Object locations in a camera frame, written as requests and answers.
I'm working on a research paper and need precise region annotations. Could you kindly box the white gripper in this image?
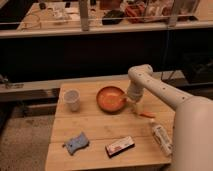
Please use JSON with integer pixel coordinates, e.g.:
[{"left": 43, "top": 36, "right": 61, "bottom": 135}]
[{"left": 127, "top": 82, "right": 143, "bottom": 102}]

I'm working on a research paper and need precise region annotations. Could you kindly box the orange ceramic bowl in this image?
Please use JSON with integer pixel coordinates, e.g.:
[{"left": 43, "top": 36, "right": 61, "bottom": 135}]
[{"left": 96, "top": 86, "right": 127, "bottom": 113}]

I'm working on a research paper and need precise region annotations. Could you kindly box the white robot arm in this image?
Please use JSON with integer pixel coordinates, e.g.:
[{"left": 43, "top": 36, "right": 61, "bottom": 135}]
[{"left": 127, "top": 64, "right": 213, "bottom": 171}]

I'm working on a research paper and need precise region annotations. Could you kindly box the orange carrot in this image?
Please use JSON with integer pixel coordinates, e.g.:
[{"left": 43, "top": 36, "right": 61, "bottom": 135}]
[{"left": 137, "top": 112, "right": 155, "bottom": 118}]

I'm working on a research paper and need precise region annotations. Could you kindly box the white plastic cup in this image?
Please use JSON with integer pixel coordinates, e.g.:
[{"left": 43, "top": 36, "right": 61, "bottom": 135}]
[{"left": 63, "top": 89, "right": 80, "bottom": 112}]

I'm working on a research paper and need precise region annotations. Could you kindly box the black crate on right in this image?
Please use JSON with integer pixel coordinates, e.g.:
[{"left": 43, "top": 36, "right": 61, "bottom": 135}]
[{"left": 182, "top": 53, "right": 213, "bottom": 83}]

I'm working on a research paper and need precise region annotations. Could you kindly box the black bag on shelf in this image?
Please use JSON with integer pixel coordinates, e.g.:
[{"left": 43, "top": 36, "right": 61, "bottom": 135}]
[{"left": 102, "top": 10, "right": 124, "bottom": 25}]

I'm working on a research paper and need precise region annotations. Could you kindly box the red item on shelf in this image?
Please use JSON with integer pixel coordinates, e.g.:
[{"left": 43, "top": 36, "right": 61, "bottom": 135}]
[{"left": 125, "top": 4, "right": 145, "bottom": 23}]

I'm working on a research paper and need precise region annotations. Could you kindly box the blue sponge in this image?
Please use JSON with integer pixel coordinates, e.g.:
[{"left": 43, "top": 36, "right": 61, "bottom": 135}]
[{"left": 62, "top": 132, "right": 89, "bottom": 155}]

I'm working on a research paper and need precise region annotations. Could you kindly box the grey metal post right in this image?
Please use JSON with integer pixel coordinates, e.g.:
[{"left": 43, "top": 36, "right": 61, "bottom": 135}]
[{"left": 167, "top": 0, "right": 182, "bottom": 27}]

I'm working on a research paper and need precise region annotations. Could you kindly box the grey metal post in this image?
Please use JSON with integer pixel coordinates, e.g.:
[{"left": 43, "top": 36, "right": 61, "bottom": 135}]
[
  {"left": 167, "top": 0, "right": 182, "bottom": 27},
  {"left": 79, "top": 0, "right": 89, "bottom": 31}
]

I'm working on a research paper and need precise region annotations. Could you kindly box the grey metal post left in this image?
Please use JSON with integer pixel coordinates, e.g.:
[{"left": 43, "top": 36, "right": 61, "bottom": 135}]
[{"left": 79, "top": 0, "right": 89, "bottom": 31}]

